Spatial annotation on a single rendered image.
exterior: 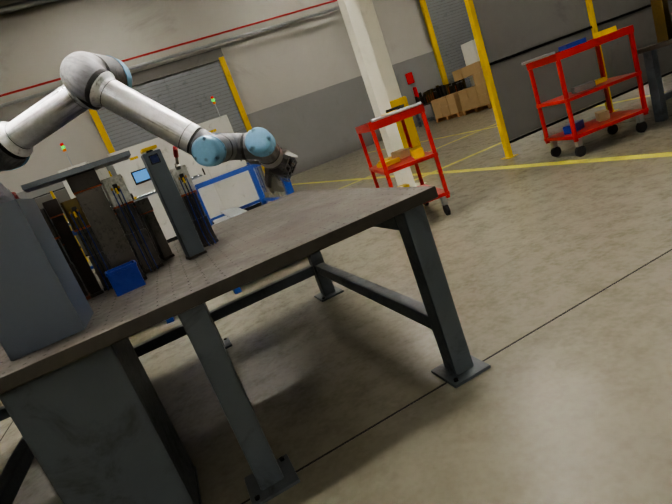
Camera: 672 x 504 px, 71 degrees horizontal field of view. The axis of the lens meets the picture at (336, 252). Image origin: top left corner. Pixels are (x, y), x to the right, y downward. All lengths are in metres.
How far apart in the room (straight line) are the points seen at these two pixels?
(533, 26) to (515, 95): 0.80
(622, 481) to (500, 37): 5.18
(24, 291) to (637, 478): 1.62
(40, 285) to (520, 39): 5.55
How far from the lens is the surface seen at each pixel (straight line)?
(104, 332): 1.40
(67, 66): 1.42
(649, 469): 1.43
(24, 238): 1.53
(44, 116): 1.60
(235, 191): 10.14
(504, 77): 5.96
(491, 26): 5.98
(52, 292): 1.53
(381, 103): 5.77
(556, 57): 4.71
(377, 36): 9.10
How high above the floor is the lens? 0.98
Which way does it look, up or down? 14 degrees down
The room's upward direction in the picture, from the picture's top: 20 degrees counter-clockwise
